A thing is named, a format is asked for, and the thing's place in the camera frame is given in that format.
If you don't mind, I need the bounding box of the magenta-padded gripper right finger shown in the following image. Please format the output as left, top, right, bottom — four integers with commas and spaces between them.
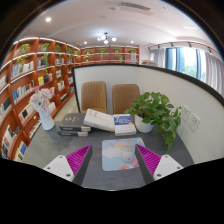
134, 144, 184, 185

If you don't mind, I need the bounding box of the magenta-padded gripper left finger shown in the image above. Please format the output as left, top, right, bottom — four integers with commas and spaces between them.
43, 144, 94, 186

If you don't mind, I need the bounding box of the light blue printed mouse pad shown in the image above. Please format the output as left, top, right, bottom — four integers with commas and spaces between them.
101, 137, 147, 172

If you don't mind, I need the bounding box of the thick dark grey book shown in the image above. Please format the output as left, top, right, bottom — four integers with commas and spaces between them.
59, 112, 92, 133
56, 129, 89, 138

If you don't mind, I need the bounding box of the white jug vase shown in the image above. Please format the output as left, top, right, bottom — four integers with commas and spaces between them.
37, 103, 56, 131

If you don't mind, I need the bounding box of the green plant in white pot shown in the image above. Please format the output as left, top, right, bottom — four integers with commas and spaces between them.
123, 91, 183, 153

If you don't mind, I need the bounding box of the thick white book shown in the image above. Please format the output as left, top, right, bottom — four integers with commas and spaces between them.
82, 108, 117, 133

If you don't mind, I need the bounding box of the blue-covered white book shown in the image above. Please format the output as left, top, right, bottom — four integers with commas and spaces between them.
113, 113, 138, 137

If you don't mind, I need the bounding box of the pink and white flower bouquet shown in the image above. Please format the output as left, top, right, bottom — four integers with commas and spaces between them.
29, 85, 53, 113

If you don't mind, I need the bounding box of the tan upholstered chair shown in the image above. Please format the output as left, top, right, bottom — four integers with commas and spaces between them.
111, 83, 141, 115
80, 80, 109, 114

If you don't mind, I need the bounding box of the tall wooden bookshelf unit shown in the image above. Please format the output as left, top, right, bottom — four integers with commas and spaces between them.
0, 36, 81, 161

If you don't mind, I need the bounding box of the window with curtains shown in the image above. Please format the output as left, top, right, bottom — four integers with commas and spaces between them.
148, 41, 224, 98

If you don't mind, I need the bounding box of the ceiling lamp with round bulbs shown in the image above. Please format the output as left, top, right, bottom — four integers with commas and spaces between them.
96, 32, 118, 45

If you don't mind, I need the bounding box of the white wall socket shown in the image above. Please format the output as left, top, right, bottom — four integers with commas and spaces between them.
187, 112, 202, 133
179, 104, 192, 123

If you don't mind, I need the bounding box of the wooden wall shelf with plants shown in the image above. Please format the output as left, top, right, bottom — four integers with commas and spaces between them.
79, 44, 140, 65

